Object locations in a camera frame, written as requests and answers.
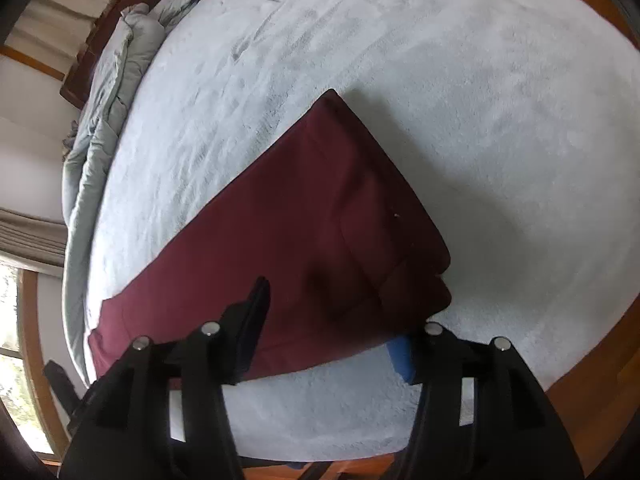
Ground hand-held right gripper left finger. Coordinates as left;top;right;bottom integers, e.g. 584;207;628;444
59;276;273;480

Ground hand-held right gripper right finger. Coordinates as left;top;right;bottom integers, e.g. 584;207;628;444
387;322;586;480

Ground maroon pants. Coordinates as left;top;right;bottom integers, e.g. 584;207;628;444
87;88;453;391

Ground black object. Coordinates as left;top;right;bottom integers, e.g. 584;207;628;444
43;359;83;413

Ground beige curtain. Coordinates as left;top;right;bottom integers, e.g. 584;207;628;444
0;207;68;276
5;0;146;81

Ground grey-green comforter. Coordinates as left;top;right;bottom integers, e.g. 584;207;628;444
61;0;211;386

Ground light blue fleece bed blanket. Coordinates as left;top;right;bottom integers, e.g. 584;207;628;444
82;0;640;463

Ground dark wooden headboard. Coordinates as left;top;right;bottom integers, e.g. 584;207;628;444
60;0;211;111

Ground wooden window frame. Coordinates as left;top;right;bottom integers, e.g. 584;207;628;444
0;265;68;466

